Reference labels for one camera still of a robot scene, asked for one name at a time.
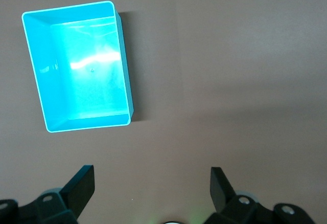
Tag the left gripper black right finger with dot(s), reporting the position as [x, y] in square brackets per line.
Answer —
[222, 193]

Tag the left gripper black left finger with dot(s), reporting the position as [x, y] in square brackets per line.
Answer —
[79, 190]

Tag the brown table mat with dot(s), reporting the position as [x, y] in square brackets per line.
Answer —
[217, 80]

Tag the teal plastic storage bin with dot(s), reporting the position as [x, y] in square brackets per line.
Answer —
[84, 71]

